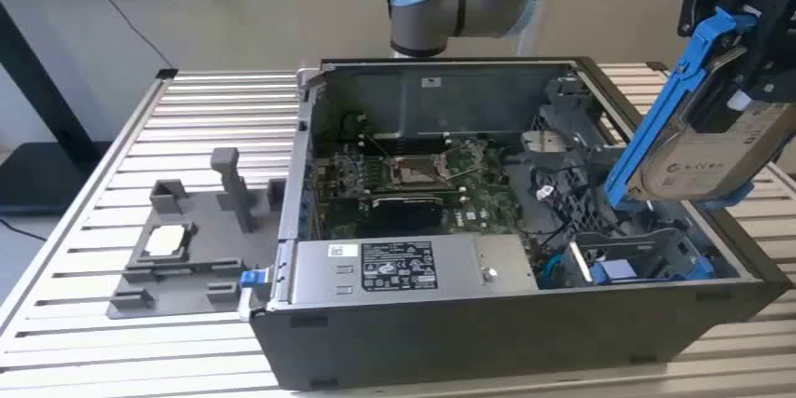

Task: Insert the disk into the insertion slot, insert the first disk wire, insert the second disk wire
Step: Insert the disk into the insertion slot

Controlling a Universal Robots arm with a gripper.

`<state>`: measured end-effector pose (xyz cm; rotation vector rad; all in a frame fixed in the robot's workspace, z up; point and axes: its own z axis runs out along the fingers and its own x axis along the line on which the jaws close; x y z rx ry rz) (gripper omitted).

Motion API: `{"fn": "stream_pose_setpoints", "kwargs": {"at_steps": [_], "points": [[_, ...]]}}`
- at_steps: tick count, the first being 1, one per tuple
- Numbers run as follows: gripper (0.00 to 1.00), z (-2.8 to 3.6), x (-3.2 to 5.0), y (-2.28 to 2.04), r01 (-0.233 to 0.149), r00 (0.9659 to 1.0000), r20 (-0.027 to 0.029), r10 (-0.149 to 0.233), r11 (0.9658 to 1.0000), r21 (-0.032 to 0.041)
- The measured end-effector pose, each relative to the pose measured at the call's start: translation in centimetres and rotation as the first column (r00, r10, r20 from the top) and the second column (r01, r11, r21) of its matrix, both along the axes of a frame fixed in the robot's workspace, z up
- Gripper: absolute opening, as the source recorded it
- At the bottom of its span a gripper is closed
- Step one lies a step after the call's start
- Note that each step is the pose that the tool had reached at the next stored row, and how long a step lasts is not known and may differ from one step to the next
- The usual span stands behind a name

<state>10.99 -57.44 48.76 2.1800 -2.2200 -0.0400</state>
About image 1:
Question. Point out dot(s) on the hard disk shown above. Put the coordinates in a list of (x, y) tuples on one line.
[(612, 272), (684, 169)]

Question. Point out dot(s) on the black RAM slot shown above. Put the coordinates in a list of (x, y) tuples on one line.
[(416, 188), (416, 193)]

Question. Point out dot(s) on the black table corner cap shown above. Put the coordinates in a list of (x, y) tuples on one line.
[(166, 74), (657, 66)]

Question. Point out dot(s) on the green motherboard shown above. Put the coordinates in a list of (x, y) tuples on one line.
[(485, 193)]

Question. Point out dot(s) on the silver power supply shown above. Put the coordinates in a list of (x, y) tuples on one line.
[(509, 253)]

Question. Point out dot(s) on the CPU socket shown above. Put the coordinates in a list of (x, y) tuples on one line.
[(410, 174)]

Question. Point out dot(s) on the thin metal locking lever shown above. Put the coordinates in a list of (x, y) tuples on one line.
[(378, 144)]

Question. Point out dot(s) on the silver thumb screw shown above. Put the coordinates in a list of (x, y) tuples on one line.
[(490, 273)]

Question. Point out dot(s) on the black graphics card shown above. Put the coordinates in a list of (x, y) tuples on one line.
[(404, 214)]

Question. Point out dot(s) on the black open PC case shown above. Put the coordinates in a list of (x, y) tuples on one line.
[(434, 337)]

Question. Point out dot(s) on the blue case latch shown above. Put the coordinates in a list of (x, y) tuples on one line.
[(250, 278)]

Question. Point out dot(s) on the grey parts rack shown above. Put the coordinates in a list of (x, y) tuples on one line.
[(205, 230)]

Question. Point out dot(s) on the silver CPU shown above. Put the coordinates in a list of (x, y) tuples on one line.
[(164, 239)]

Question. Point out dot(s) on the black monitor stand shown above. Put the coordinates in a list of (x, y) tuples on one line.
[(42, 179)]

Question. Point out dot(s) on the grey metal drive bracket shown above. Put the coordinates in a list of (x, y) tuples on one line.
[(546, 141)]

